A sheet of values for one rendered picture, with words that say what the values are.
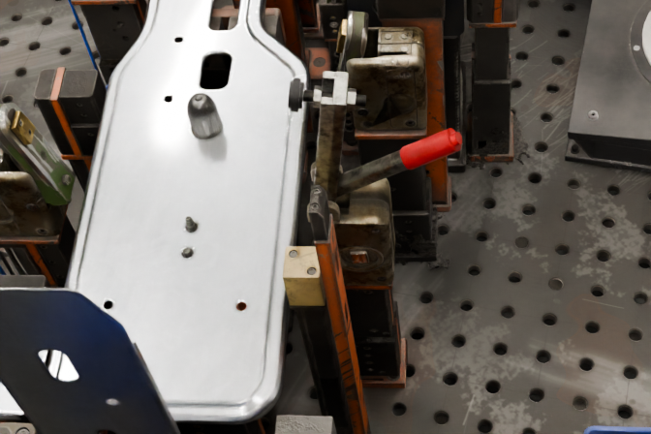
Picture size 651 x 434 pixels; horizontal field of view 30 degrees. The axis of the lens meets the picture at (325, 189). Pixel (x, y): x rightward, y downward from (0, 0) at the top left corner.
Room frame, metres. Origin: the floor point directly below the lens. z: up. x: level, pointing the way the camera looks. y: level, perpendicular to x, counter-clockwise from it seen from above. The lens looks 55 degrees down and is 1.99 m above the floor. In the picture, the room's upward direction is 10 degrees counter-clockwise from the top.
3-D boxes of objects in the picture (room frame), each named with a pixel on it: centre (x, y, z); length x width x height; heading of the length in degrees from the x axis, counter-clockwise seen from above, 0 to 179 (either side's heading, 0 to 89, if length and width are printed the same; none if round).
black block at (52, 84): (0.91, 0.26, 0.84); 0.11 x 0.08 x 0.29; 78
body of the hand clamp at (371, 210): (0.65, -0.02, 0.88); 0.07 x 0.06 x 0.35; 78
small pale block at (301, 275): (0.58, 0.03, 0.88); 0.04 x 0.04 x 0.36; 78
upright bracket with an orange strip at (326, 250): (0.55, 0.01, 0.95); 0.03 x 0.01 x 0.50; 168
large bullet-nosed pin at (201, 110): (0.81, 0.11, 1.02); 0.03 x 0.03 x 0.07
